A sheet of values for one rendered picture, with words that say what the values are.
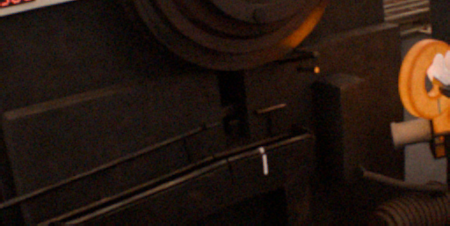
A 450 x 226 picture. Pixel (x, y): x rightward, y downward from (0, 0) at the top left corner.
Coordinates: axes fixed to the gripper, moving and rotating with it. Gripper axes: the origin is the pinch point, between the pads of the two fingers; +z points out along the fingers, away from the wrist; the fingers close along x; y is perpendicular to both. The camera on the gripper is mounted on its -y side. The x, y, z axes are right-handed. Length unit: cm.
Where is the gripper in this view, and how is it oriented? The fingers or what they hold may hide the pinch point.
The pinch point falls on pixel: (430, 69)
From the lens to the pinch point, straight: 135.9
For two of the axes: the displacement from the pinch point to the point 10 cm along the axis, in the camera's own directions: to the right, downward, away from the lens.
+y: 0.4, -8.8, -4.8
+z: -5.1, -4.3, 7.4
